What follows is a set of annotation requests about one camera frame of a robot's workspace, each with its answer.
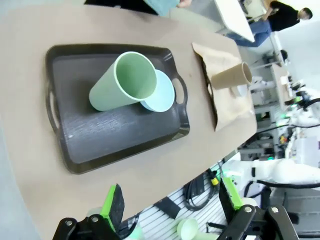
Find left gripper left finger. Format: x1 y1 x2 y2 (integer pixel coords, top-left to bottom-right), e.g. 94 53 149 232
51 183 126 240

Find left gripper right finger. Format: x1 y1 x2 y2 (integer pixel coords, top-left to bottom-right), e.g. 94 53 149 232
217 176 301 240

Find beige cloth mat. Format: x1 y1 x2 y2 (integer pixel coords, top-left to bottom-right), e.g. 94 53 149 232
191 41 256 133

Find tall light green cup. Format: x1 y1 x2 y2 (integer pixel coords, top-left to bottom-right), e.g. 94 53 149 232
88 51 158 112

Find light blue bowl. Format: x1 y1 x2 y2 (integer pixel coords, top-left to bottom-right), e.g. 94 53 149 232
139 69 176 113

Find tall brown cup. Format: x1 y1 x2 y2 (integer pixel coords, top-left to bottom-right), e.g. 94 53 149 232
211 61 253 91

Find teal cloth mat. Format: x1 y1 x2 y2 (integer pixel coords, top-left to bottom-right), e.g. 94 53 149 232
144 0 181 16

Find grey slotted aluminium base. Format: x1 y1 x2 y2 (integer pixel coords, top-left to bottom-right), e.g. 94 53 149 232
122 172 228 240

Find spare light green cup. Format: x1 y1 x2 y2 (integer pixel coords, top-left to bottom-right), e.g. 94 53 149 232
176 217 221 240

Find wooden desk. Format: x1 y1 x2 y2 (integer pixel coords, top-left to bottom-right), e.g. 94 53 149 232
271 64 293 111

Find white table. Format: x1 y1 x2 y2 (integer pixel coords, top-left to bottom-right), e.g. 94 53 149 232
213 0 256 43

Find seated person in black shirt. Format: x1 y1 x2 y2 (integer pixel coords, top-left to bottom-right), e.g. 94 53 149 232
224 0 314 48

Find black coiled cables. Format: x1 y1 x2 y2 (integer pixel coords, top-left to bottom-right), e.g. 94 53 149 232
183 174 221 211

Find black corrugated cable sleeve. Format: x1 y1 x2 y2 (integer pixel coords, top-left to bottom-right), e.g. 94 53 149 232
254 179 320 191

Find dark brown handled tray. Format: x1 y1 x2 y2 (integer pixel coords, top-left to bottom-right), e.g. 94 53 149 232
44 43 191 175

